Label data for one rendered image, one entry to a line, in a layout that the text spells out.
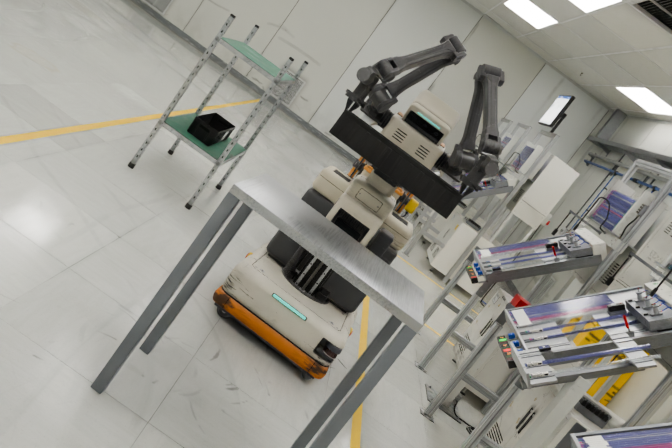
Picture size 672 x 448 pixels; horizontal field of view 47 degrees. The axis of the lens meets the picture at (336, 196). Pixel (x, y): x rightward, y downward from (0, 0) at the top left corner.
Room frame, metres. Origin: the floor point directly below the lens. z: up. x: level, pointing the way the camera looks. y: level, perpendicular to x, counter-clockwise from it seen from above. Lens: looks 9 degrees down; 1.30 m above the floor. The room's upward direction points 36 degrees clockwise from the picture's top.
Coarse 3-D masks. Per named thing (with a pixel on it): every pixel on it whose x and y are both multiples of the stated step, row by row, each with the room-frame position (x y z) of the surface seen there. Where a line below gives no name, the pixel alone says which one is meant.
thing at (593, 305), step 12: (576, 300) 3.98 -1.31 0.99; (588, 300) 3.95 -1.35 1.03; (600, 300) 3.92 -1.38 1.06; (516, 312) 3.95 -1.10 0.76; (528, 312) 3.92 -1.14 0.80; (540, 312) 3.89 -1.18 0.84; (552, 312) 3.86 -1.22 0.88; (564, 312) 3.83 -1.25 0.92; (576, 312) 3.80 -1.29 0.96; (588, 312) 3.77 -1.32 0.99; (600, 312) 3.76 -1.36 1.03; (516, 324) 3.77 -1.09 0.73; (528, 324) 3.75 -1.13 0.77
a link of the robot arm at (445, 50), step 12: (444, 36) 3.33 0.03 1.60; (432, 48) 3.25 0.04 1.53; (444, 48) 3.28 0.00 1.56; (384, 60) 3.11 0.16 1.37; (396, 60) 3.13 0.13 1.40; (408, 60) 3.16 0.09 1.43; (420, 60) 3.19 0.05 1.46; (432, 60) 3.26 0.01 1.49; (456, 60) 3.33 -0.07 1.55; (384, 72) 3.09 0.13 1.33; (396, 72) 3.12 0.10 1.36
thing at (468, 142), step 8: (488, 72) 3.31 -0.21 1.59; (496, 72) 3.32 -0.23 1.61; (480, 88) 3.37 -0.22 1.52; (480, 96) 3.37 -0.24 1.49; (472, 104) 3.37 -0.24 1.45; (480, 104) 3.36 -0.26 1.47; (472, 112) 3.36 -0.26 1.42; (480, 112) 3.36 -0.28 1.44; (472, 120) 3.35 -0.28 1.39; (472, 128) 3.35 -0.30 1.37; (464, 136) 3.35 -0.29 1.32; (472, 136) 3.34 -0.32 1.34; (456, 144) 3.35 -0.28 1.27; (464, 144) 3.33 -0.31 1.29; (472, 144) 3.34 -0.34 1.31; (456, 152) 3.32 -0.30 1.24; (472, 152) 3.39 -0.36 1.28; (456, 160) 3.31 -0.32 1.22
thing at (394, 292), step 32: (256, 192) 2.35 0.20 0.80; (288, 192) 2.66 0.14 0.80; (288, 224) 2.26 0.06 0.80; (320, 224) 2.54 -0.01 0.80; (192, 256) 2.26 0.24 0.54; (320, 256) 2.25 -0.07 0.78; (352, 256) 2.43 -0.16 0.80; (160, 288) 2.26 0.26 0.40; (192, 288) 2.67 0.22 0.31; (384, 288) 2.33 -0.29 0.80; (416, 288) 2.64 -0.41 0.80; (160, 320) 2.67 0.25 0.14; (416, 320) 2.24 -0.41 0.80; (128, 352) 2.26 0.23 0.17; (384, 352) 2.24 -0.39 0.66; (96, 384) 2.26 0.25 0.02; (352, 384) 2.65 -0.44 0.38; (320, 416) 2.65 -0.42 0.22
